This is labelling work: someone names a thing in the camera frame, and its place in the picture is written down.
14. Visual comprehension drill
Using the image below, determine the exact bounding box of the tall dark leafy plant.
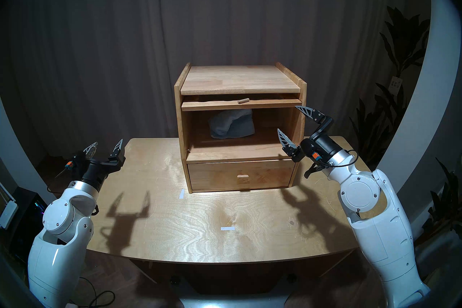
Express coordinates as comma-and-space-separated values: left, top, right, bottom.
348, 5, 431, 167

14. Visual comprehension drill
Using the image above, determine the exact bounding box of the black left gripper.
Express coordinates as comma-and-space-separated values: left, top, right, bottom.
65, 139, 126, 190

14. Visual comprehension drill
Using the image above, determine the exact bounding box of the black floor cable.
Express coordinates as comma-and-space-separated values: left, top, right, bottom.
70, 277, 116, 308

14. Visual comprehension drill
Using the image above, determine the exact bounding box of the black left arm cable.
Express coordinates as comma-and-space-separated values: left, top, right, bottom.
47, 163, 100, 216

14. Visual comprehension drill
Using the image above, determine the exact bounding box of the grey pleated curtain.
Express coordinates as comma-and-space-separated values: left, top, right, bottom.
7, 0, 430, 163

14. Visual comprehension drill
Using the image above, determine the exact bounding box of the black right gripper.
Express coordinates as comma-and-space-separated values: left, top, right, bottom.
277, 106, 343, 164

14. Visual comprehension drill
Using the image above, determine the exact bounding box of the light blue towel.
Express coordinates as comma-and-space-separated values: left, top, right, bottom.
209, 109, 255, 139

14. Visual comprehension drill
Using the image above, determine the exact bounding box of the wooden drawer with notch handle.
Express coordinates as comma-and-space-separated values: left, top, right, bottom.
187, 159, 297, 192

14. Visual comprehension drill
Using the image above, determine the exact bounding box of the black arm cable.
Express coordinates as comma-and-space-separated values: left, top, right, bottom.
47, 163, 100, 216
304, 149, 358, 178

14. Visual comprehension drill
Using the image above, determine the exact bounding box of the black computer case with lights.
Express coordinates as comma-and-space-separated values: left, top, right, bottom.
9, 187, 47, 264

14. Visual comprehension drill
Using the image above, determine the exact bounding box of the white wall-mounted box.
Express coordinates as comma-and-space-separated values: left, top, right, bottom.
0, 200, 18, 229

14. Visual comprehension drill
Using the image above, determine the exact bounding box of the small dark leafy plant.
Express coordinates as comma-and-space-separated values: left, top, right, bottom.
415, 158, 462, 250

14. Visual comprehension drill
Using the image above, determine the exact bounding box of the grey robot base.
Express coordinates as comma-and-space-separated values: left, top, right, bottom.
170, 275, 298, 308

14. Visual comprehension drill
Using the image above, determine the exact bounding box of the light wooden cabinet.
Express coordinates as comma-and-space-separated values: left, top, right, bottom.
174, 62, 308, 193

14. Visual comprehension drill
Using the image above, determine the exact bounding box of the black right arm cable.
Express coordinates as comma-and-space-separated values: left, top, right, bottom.
304, 149, 358, 178

